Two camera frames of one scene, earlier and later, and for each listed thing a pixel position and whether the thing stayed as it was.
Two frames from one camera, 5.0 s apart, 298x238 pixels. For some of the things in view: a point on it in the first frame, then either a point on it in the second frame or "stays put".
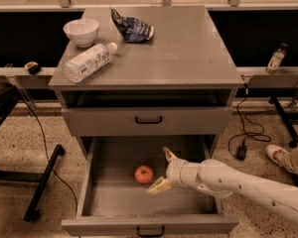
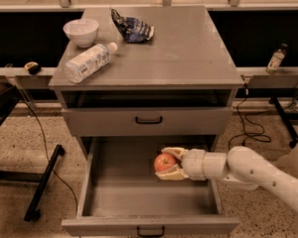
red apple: x=143 y=174 → x=164 y=162
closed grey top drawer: x=147 y=121 stays put
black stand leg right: x=279 y=108 stays put
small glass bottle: x=276 y=59 stays put
